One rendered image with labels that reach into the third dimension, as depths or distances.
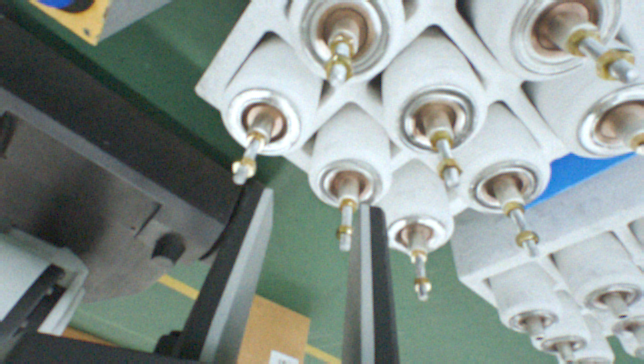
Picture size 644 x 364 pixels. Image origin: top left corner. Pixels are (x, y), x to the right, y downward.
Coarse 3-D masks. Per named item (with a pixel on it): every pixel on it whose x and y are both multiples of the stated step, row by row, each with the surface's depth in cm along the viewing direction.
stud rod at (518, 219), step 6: (516, 210) 32; (516, 216) 32; (522, 216) 32; (516, 222) 31; (522, 222) 31; (516, 228) 31; (522, 228) 31; (528, 228) 31; (528, 240) 29; (528, 246) 29; (534, 246) 29; (528, 252) 29; (534, 252) 29
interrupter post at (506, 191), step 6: (504, 180) 35; (510, 180) 35; (498, 186) 35; (504, 186) 34; (510, 186) 34; (516, 186) 34; (498, 192) 34; (504, 192) 34; (510, 192) 33; (516, 192) 33; (498, 198) 34; (504, 198) 33; (510, 198) 33; (516, 198) 33; (504, 204) 33
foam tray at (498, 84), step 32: (256, 0) 32; (288, 0) 34; (416, 0) 33; (448, 0) 30; (640, 0) 28; (256, 32) 34; (288, 32) 34; (416, 32) 33; (448, 32) 32; (640, 32) 30; (224, 64) 37; (480, 64) 34; (320, 96) 43; (352, 96) 38; (512, 96) 36; (544, 128) 38; (448, 192) 49
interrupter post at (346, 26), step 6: (336, 24) 25; (342, 24) 25; (348, 24) 25; (354, 24) 26; (336, 30) 24; (342, 30) 24; (348, 30) 24; (354, 30) 25; (330, 36) 24; (354, 36) 24; (354, 42) 24
